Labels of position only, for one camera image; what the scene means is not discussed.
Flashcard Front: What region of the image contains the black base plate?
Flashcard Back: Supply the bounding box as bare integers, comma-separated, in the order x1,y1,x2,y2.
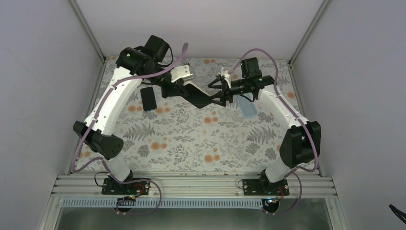
242,179,290,196
101,177,150,196

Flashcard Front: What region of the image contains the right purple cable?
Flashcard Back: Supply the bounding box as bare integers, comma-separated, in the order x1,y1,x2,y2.
230,48,319,217

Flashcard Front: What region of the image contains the aluminium rail frame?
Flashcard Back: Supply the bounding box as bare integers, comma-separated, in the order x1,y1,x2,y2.
51,172,337,198

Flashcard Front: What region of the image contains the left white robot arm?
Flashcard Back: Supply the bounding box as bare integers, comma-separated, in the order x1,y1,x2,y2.
70,35,191,194

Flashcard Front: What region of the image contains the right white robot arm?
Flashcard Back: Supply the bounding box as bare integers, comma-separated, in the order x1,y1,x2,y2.
208,57,321,196

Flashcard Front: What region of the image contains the light blue phone case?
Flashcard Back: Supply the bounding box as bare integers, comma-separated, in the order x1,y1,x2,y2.
236,93,258,117

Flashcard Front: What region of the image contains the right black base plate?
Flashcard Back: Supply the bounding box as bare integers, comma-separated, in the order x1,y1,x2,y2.
242,179,290,196

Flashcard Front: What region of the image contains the white slotted cable duct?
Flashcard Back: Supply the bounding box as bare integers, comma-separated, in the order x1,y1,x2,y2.
61,197,264,209

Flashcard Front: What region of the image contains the black phone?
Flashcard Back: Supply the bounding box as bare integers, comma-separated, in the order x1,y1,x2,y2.
183,83,212,109

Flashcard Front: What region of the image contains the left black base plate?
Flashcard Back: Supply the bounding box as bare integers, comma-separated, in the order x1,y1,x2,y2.
101,177,150,196

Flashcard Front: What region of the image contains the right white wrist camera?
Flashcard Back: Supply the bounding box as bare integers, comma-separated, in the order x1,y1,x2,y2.
216,67,232,89

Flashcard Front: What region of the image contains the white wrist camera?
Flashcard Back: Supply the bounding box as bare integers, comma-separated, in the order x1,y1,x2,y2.
170,64,194,83
216,67,232,89

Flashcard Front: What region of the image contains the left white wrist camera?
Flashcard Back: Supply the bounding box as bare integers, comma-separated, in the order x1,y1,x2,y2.
170,64,194,83

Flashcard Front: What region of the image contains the black cable bottom right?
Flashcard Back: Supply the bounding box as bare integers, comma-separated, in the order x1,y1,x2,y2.
389,204,406,224

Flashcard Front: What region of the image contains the light blue cased phone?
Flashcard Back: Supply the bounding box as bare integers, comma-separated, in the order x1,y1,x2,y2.
140,87,157,112

